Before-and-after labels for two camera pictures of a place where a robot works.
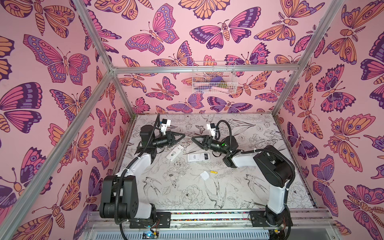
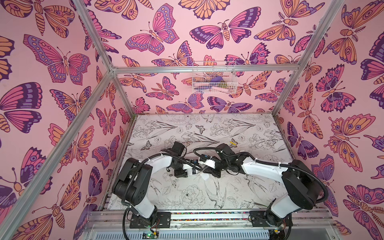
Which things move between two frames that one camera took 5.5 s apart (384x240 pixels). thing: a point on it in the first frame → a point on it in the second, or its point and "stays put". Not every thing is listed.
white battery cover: x=205 y=175 stays put
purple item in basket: x=217 y=79 stays put
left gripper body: x=160 y=142 → x=179 y=171
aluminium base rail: x=220 y=221 stays put
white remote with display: x=198 y=157 → x=192 y=171
